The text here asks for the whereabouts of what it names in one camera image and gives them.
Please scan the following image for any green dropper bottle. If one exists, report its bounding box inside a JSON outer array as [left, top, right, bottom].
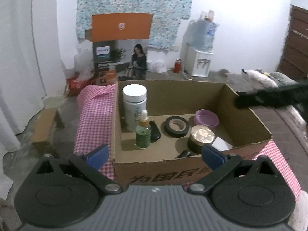
[[136, 110, 151, 149]]

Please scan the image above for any brown wooden door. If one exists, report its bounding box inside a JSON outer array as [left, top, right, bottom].
[[277, 5, 308, 81]]

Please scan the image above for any grey and white bedding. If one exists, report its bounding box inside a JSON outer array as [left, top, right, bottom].
[[241, 69, 298, 90]]

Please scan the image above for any white small box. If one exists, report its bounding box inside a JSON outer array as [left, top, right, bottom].
[[211, 137, 233, 152]]

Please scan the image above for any small cardboard piece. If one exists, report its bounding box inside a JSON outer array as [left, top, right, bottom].
[[31, 108, 64, 158]]

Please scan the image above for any purple plastic lid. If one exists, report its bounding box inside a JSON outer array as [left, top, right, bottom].
[[194, 109, 219, 131]]

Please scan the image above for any pink checkered cloth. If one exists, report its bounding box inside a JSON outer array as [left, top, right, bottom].
[[74, 85, 302, 200]]

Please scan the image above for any black tape roll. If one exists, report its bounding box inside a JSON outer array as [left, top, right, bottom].
[[164, 116, 190, 138]]

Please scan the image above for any white water dispenser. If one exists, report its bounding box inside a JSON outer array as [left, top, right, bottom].
[[183, 43, 214, 78]]

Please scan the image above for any red snack package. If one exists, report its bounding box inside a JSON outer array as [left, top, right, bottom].
[[64, 76, 92, 96]]

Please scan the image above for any black oval case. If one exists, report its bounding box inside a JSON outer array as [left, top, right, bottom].
[[149, 121, 161, 143]]

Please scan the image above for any blue water jug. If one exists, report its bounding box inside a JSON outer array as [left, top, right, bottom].
[[191, 10, 218, 52]]

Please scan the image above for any brown cardboard box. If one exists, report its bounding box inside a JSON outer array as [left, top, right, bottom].
[[111, 80, 272, 186]]

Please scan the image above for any red thermos bottle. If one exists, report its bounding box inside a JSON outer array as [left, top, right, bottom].
[[173, 59, 182, 74]]

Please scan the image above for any white supplement bottle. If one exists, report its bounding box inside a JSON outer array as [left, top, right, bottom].
[[122, 84, 147, 132]]

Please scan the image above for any white plastic bag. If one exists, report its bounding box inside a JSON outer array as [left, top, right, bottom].
[[74, 49, 94, 81]]

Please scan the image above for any floral blue hanging cloth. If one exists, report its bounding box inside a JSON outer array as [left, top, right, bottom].
[[76, 0, 192, 51]]

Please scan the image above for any white curtain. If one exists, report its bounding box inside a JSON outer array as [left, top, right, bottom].
[[0, 0, 48, 152]]

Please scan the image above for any orange Philips appliance box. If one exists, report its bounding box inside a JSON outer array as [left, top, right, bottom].
[[90, 13, 153, 85]]

